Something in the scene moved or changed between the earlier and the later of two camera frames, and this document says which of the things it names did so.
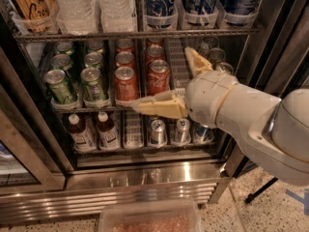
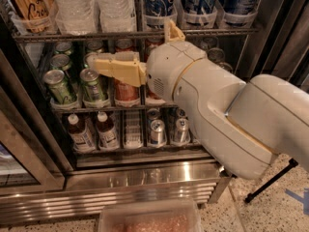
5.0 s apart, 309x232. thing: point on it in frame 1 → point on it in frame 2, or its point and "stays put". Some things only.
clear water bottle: (117, 5) stays put
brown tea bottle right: (107, 133) stays put
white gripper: (206, 97) → (169, 69)
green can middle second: (93, 59) stays put
